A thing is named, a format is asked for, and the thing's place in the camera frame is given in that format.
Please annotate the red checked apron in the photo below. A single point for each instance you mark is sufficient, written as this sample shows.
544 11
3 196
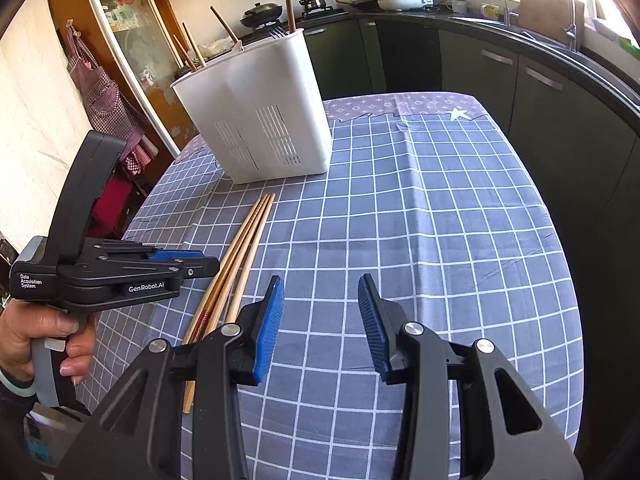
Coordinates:
107 109

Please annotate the white plastic utensil holder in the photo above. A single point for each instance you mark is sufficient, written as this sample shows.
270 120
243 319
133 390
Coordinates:
260 112

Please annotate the black wok with lid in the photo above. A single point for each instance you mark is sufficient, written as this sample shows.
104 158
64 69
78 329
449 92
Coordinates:
261 14

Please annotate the wooden cutting board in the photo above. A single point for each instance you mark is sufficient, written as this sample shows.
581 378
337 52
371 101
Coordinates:
550 17

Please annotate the light bamboo chopstick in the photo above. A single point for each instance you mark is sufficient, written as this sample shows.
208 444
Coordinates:
232 307

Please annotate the plain wooden chopstick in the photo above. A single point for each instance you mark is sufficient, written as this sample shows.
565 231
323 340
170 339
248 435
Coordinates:
213 316

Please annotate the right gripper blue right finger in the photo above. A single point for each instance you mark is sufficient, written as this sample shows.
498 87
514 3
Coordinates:
382 322

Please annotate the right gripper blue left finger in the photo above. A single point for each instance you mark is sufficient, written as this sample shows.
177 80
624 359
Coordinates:
260 323

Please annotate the dark brown wooden chopstick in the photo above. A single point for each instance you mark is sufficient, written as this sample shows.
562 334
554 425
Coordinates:
291 16

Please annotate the red wooden chair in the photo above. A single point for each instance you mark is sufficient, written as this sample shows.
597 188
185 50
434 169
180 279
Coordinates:
110 211

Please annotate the red-patterned wooden chopstick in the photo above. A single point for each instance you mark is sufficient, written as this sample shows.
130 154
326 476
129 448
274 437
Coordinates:
184 53

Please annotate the speckled wooden chopstick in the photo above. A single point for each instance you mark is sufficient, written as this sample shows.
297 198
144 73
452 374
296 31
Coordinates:
227 28

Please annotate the black plastic fork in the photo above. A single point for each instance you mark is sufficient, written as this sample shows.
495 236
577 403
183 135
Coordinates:
277 34

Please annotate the red-ended wooden chopstick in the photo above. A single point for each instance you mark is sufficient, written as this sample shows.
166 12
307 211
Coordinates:
211 292

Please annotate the grey checked tablecloth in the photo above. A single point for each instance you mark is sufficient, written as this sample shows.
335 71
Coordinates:
424 193

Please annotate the white plastic bag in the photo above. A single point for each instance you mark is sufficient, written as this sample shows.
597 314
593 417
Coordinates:
217 47

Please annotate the green lower cabinets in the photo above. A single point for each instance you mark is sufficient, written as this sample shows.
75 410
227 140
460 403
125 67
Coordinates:
574 118

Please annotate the white hanging cloth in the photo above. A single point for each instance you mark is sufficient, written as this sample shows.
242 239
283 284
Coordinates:
43 123

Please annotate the pale bamboo chopstick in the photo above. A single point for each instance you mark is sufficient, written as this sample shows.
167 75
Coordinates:
194 45

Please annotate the steel kitchen faucet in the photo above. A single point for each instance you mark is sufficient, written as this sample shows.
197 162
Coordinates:
571 30

